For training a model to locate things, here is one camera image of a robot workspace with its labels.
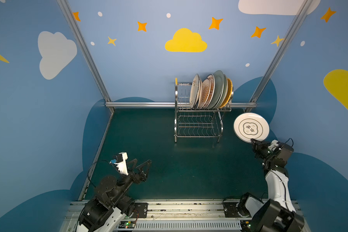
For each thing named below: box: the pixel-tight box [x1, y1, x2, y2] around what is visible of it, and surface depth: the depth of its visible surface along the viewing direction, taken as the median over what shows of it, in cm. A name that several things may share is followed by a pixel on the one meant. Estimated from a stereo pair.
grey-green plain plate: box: [207, 70, 225, 110], surface depth 79 cm
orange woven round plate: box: [218, 77, 233, 109], surface depth 78 cm
